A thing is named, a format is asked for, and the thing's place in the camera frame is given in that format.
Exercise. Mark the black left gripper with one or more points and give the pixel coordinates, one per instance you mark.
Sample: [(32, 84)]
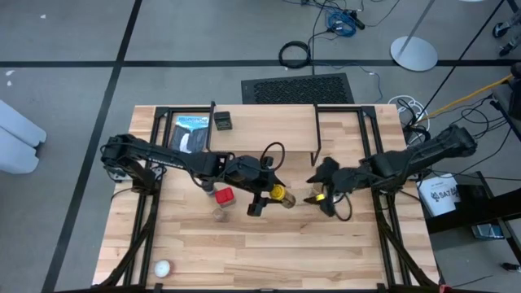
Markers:
[(248, 173)]

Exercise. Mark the black side cart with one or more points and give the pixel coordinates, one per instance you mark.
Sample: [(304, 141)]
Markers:
[(480, 207)]

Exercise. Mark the pale grey furniture piece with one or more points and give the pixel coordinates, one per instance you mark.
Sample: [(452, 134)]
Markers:
[(16, 138)]

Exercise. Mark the dark green square spice tin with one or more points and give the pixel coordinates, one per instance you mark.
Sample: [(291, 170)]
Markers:
[(223, 121)]

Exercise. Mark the red-lid smoked paprika tin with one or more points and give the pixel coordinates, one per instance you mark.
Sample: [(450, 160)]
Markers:
[(224, 196)]

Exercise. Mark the yellow-lid crunchy onion can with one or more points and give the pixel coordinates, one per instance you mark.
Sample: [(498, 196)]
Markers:
[(281, 194)]

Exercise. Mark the magazine with waterfall cover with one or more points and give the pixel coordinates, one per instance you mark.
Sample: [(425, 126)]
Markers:
[(189, 134)]

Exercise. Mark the black-lid spice bottle blue label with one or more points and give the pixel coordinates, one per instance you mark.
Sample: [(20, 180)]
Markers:
[(208, 189)]

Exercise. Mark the thin black slanted pole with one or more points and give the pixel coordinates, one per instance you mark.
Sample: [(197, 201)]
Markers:
[(464, 56)]

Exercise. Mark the grey round-base floor stand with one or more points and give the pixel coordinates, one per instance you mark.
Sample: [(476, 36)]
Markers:
[(413, 55)]

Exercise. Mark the wooden shelf riser black legs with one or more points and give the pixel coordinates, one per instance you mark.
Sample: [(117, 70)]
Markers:
[(264, 128)]

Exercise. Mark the black mesh computer case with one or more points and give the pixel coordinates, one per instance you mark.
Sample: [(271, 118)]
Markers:
[(297, 89)]

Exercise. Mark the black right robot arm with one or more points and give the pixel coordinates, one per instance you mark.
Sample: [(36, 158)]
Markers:
[(427, 152)]

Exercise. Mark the tan-lid furikake seasoning jar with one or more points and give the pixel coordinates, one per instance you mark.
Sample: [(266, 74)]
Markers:
[(315, 190)]

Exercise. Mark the white-lid bagel sesame seasoning jar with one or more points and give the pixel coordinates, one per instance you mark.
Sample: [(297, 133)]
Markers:
[(338, 198)]

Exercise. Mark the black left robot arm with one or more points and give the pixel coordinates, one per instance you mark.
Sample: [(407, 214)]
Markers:
[(163, 156)]

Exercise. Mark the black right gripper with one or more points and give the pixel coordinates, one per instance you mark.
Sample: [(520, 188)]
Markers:
[(350, 179)]

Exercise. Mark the wheeled cart base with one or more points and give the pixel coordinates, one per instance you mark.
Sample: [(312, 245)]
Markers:
[(500, 29)]

